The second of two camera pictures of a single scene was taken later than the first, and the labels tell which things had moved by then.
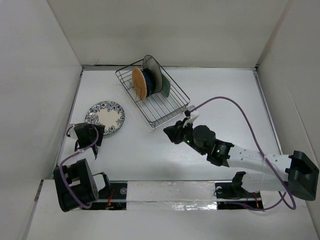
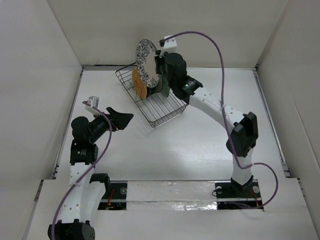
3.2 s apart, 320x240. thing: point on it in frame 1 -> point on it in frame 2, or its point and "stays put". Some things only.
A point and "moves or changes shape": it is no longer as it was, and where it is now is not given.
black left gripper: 101,130 -> 118,120
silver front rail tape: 171,195 stays put
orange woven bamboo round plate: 139,83 stays put
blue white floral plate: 109,114 moves or changes shape
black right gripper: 174,132 -> 159,59
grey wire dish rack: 156,108 stays put
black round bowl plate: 152,78 -> 150,91
